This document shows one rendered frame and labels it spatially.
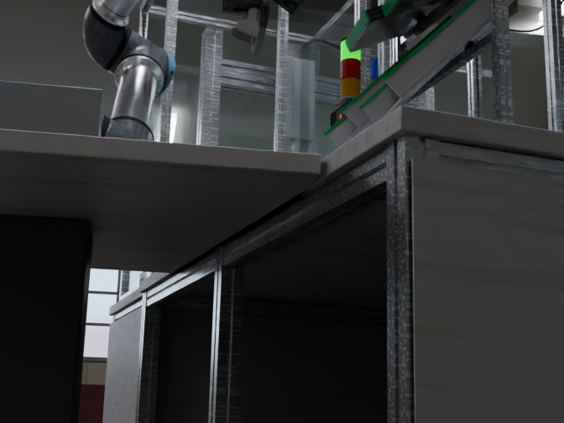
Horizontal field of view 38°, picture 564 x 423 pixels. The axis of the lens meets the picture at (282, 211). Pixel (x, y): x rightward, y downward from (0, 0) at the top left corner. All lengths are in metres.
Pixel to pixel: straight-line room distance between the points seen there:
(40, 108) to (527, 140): 0.82
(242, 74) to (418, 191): 2.04
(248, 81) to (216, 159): 1.85
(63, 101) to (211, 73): 1.46
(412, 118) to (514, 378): 0.31
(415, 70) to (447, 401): 0.58
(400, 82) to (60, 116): 0.58
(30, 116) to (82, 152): 0.39
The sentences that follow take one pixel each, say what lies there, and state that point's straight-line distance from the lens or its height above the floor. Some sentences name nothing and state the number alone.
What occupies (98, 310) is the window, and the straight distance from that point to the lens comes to 10.12.
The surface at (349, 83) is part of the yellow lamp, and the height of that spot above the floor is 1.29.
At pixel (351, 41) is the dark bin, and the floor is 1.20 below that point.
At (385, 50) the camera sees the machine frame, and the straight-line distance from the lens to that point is 2.86.
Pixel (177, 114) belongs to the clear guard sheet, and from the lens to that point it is 3.11.
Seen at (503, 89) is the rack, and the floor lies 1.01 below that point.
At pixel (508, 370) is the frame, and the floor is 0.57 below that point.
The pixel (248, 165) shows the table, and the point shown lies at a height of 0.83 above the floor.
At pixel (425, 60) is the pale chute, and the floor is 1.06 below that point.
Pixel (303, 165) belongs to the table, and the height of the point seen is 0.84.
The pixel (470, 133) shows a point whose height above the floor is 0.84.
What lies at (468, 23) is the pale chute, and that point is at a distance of 1.38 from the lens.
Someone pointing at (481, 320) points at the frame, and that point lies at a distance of 0.95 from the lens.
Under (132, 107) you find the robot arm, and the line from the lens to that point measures 1.82.
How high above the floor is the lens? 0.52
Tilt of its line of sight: 14 degrees up
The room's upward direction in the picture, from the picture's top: 2 degrees clockwise
